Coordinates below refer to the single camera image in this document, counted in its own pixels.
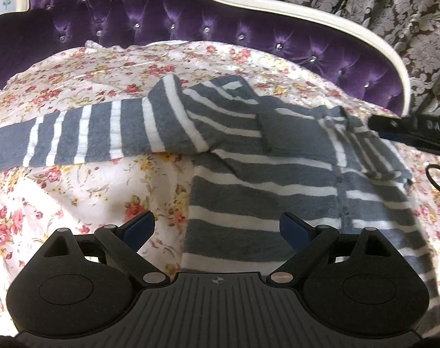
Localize grey white striped cardigan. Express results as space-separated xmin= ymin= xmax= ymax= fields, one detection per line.
xmin=0 ymin=75 xmax=440 ymax=334

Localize floral bed sheet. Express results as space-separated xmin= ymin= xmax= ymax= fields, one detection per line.
xmin=0 ymin=39 xmax=440 ymax=341

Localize purple tufted sofa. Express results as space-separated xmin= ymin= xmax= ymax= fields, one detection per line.
xmin=0 ymin=0 xmax=410 ymax=115

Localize black cable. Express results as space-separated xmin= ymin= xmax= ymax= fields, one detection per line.
xmin=425 ymin=163 xmax=440 ymax=204

